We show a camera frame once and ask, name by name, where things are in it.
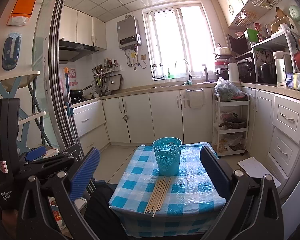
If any white step stool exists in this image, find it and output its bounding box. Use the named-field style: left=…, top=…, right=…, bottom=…
left=238, top=157, right=281, bottom=188

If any blue white checkered tablecloth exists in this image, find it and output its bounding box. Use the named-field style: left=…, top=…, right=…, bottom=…
left=109, top=142, right=226, bottom=238

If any white rolling storage cart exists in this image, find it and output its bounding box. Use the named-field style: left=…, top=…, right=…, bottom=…
left=212, top=93, right=250, bottom=158

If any teal perforated plastic bucket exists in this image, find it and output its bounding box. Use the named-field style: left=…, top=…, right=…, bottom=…
left=152, top=137, right=182, bottom=177

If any blue mop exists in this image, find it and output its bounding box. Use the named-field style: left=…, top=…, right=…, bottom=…
left=64, top=67, right=79, bottom=143

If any plastic bag of vegetables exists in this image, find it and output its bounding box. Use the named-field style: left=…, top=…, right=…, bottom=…
left=215, top=77, right=241, bottom=102

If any black frying pan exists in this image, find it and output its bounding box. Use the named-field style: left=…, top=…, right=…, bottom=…
left=70, top=85, right=93, bottom=99

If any white thermos jug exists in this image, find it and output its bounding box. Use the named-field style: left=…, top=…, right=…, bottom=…
left=228, top=62, right=240, bottom=82

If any white electric kettle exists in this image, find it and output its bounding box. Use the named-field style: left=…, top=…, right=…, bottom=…
left=273, top=51, right=293, bottom=86

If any black microwave oven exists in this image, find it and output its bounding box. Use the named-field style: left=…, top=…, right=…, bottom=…
left=226, top=34, right=251, bottom=55

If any black range hood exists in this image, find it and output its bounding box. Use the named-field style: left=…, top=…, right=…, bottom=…
left=59, top=40, right=98, bottom=64

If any white countertop shelf rack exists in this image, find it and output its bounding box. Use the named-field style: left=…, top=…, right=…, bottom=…
left=251, top=23, right=300, bottom=85

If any grey gas water heater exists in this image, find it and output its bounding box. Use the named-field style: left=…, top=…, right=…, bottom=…
left=116, top=16, right=142, bottom=50

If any wall utensil rack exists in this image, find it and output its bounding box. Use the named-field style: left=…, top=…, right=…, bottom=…
left=91, top=58, right=122, bottom=96

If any orange package on wall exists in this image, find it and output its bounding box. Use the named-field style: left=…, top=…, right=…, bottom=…
left=7, top=0, right=36, bottom=26

